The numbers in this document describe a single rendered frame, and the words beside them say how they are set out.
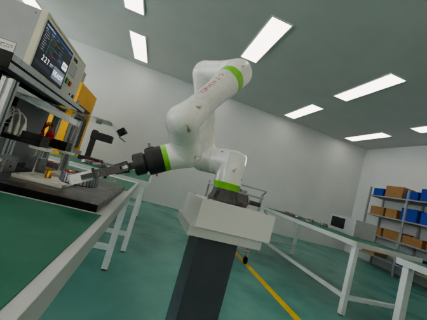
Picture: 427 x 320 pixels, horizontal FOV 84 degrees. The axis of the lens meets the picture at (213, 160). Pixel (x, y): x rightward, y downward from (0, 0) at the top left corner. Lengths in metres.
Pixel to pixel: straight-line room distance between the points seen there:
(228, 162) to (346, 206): 7.75
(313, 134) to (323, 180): 1.43
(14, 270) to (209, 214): 0.66
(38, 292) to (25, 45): 0.82
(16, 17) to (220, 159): 0.87
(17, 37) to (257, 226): 1.07
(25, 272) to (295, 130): 7.38
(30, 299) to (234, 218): 0.74
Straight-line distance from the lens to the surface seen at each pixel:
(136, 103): 6.50
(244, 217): 0.99
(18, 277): 0.41
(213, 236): 0.98
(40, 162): 1.27
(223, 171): 1.08
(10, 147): 1.10
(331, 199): 8.29
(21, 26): 1.07
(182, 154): 0.79
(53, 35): 1.12
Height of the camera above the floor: 0.93
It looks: 5 degrees up
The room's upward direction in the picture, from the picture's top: 16 degrees clockwise
